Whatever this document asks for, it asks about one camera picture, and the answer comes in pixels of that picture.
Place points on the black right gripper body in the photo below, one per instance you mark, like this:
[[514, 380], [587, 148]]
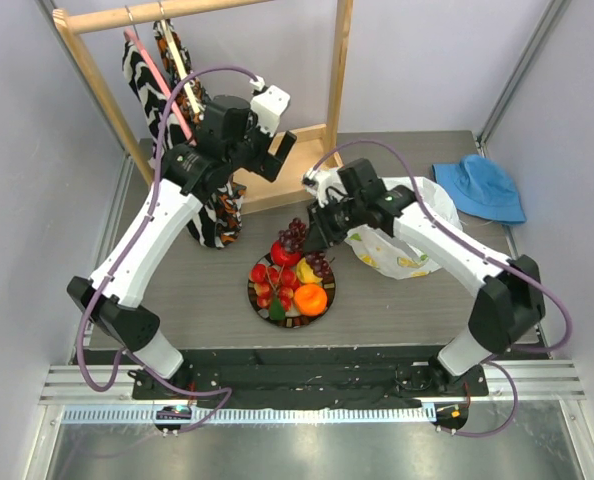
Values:
[[320, 220]]

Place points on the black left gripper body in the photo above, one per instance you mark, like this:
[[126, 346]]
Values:
[[252, 153]]

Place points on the fake purple grapes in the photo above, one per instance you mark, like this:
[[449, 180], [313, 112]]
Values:
[[292, 239]]

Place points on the fake yellow lemon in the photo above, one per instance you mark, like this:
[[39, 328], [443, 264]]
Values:
[[305, 273]]

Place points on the fake red apple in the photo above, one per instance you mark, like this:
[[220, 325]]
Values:
[[282, 257]]

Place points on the fake orange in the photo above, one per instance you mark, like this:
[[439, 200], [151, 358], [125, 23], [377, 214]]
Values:
[[310, 300]]

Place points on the fake red cherry bunch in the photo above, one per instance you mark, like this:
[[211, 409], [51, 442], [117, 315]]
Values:
[[271, 290]]

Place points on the white plastic bag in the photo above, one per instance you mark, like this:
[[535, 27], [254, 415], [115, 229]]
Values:
[[397, 259]]

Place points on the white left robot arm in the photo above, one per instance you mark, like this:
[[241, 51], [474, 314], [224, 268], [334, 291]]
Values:
[[235, 134]]

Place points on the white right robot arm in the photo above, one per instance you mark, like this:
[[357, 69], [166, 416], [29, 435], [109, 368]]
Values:
[[507, 301]]

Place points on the wooden clothes rack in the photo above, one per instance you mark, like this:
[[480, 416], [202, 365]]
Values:
[[290, 154]]

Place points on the cream hanger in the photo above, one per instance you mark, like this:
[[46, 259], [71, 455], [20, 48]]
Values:
[[178, 65]]

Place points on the black white zebra garment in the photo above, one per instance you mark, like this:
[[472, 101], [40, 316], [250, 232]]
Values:
[[147, 85]]

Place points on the blue bucket hat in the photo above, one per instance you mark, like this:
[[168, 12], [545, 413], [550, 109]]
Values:
[[481, 188]]

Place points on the pink hanger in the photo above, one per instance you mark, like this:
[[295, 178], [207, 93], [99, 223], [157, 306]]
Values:
[[159, 80]]

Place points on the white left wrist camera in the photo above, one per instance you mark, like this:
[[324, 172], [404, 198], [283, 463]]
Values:
[[269, 103]]

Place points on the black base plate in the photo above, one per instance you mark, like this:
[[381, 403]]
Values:
[[336, 377]]

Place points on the left aluminium frame post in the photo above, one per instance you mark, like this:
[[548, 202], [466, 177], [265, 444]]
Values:
[[46, 7]]

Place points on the perforated metal rail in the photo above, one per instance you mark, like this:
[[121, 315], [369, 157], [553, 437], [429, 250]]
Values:
[[160, 414]]

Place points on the aluminium corner frame post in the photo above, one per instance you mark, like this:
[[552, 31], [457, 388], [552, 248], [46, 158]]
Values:
[[546, 25]]

